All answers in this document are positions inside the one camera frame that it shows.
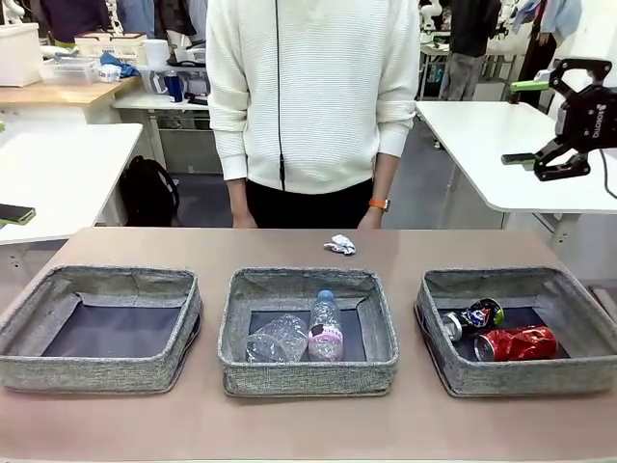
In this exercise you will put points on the black trousers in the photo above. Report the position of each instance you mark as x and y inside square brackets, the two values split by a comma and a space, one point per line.
[313, 209]

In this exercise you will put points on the person's left forearm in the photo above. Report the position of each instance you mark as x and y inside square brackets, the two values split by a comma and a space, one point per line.
[382, 176]

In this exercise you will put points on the wooden table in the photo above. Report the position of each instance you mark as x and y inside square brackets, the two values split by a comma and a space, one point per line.
[62, 94]

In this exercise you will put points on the blue cloth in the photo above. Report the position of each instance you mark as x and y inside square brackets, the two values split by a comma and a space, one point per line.
[123, 65]

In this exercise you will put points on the person's left hand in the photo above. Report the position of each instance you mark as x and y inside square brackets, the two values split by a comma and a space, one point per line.
[371, 220]

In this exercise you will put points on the crushed dark drink can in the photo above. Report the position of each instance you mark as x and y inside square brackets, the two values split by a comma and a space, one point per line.
[474, 316]

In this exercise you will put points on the background person in black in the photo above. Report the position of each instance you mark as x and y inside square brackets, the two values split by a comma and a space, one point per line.
[470, 29]

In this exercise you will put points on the clear pink-label water bottle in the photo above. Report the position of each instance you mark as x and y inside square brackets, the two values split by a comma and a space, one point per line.
[325, 318]

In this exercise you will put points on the background person in dark top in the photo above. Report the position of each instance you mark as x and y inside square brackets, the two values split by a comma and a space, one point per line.
[72, 17]

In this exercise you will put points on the person's right hand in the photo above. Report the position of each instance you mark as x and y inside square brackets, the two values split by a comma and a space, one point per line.
[245, 221]

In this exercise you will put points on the white printed packet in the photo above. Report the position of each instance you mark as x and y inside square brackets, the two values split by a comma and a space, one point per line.
[108, 73]

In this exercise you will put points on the white paper roll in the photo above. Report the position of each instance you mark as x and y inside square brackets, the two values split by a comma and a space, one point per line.
[156, 52]

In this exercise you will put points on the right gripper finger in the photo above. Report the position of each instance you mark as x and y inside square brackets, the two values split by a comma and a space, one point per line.
[530, 86]
[559, 164]

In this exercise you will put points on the blue bottle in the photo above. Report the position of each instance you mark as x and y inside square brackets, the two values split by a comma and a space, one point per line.
[173, 87]

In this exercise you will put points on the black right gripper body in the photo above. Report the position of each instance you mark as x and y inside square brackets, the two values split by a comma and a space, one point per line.
[595, 120]

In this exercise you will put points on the white headset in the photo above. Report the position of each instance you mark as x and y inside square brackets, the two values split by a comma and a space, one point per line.
[193, 55]

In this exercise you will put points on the black backpack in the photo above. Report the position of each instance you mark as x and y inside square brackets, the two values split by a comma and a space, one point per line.
[144, 193]

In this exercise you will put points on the crumpled white paper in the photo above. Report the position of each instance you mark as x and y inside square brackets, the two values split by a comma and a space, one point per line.
[341, 244]

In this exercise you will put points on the clear plastic basket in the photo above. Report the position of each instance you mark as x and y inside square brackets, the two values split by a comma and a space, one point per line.
[67, 71]

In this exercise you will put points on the grey fabric basket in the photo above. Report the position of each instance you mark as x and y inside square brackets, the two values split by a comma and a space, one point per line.
[520, 378]
[308, 378]
[96, 373]

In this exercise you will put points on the background person with blue cloth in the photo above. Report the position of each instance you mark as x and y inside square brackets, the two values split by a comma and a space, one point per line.
[540, 58]

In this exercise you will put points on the clear plastic cup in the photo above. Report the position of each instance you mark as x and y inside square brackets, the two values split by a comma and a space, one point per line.
[277, 340]

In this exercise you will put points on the small black device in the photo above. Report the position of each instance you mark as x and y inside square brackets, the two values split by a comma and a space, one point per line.
[197, 100]

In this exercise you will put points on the clear storage bin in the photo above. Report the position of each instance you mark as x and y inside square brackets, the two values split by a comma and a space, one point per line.
[149, 79]

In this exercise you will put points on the white storage box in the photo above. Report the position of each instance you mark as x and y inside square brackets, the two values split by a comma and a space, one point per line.
[17, 55]

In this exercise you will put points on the cream slatted crate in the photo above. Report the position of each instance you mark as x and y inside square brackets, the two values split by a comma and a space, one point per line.
[111, 48]

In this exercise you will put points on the white knit sweater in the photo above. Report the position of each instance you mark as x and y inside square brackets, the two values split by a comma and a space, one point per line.
[337, 96]

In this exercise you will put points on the person's right forearm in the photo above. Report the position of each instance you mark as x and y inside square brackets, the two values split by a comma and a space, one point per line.
[237, 195]

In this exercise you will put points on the crushed red soda can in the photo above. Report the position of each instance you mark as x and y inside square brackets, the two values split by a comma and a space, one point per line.
[520, 343]

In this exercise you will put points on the orange wristwatch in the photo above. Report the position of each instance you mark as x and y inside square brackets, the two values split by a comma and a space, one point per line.
[380, 203]

